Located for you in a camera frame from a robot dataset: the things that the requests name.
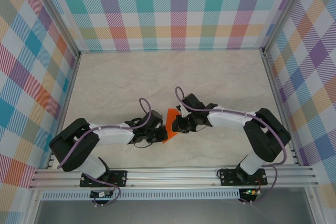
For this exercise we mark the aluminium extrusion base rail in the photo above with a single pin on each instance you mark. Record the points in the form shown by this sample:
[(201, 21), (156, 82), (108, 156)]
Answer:
[(170, 176)]

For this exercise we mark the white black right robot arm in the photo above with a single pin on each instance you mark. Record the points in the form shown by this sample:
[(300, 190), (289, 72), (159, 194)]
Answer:
[(228, 121)]

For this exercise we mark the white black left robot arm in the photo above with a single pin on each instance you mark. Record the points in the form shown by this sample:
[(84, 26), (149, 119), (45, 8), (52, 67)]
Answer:
[(113, 136)]

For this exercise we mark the small black circuit board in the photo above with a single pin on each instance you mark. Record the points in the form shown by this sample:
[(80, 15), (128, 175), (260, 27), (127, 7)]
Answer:
[(101, 194)]

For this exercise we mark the orange paper sheet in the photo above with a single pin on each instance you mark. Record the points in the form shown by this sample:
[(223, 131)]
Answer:
[(172, 116)]

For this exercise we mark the circuit board with green light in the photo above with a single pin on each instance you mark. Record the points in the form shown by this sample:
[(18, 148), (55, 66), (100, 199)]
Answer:
[(252, 192)]

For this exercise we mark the short aluminium frame post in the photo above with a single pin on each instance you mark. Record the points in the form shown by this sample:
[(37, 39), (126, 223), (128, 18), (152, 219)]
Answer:
[(32, 208), (313, 205)]

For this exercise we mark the aluminium frame floor rail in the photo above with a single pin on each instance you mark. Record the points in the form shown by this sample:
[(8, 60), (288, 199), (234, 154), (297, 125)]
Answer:
[(280, 103), (69, 90), (170, 50)]

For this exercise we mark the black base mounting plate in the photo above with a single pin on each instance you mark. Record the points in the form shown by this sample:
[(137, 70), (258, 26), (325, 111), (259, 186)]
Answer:
[(119, 175), (224, 180)]

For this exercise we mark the grey metal panel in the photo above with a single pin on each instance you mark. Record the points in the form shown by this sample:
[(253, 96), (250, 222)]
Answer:
[(170, 212)]

